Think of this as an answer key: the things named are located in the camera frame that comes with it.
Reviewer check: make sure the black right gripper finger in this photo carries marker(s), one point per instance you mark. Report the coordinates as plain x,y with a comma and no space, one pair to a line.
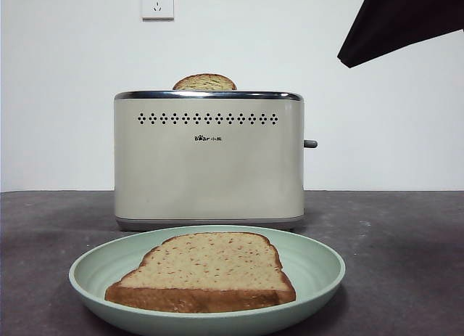
398,24

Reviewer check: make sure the pale green round plate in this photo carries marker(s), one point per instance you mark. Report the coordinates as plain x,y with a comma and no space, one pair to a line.
315,278

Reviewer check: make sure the large toast bread slice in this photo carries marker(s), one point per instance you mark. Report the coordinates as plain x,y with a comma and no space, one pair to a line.
210,267

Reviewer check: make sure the grey toaster lever knob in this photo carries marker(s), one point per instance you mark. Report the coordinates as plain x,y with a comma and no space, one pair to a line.
311,144

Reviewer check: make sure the small bread slice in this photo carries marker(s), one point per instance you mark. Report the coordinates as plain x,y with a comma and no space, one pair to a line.
204,82

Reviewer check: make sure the cream two-slot toaster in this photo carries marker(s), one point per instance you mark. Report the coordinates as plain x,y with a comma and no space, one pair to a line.
206,176

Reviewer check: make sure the white wall socket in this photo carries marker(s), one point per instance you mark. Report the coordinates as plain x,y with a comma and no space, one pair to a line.
157,9

